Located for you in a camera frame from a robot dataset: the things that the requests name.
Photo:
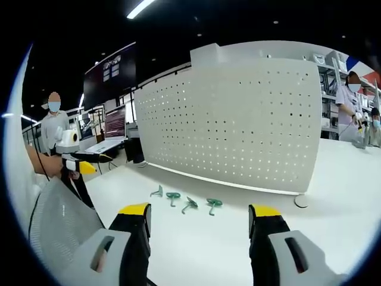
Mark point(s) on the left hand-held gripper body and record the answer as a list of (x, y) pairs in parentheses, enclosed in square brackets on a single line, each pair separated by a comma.
[(68, 141)]

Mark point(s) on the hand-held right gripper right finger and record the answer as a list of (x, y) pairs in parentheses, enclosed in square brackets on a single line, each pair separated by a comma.
[(268, 247)]

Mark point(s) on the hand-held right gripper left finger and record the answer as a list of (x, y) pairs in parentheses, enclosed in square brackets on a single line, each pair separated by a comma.
[(131, 247)]

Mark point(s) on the grey-green hook assembly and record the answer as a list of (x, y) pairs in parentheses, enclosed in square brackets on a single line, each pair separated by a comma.
[(158, 192)]

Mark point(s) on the green hook assembly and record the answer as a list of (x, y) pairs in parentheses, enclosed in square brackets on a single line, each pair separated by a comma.
[(173, 195), (190, 204), (214, 203)]

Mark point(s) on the white pegboard mounting plate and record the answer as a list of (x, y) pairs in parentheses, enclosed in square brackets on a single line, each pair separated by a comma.
[(226, 125)]

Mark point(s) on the open laptop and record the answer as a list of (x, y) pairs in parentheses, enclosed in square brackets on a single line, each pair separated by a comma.
[(114, 123)]

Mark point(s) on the black desk monitor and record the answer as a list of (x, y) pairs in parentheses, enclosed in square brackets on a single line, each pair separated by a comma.
[(134, 150)]

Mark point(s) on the round white pegboard foot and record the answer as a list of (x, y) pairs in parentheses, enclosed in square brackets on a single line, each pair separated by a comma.
[(301, 201)]

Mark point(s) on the ceiling light strip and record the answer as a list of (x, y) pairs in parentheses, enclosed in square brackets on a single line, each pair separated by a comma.
[(139, 9)]

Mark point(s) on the metal storage shelf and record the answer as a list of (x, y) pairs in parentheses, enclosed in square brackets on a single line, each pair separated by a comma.
[(330, 83)]

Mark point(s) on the white partition box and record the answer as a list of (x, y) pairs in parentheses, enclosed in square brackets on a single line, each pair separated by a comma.
[(238, 53)]

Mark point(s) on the large black wall screen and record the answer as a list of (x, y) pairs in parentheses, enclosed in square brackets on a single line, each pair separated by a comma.
[(110, 74)]

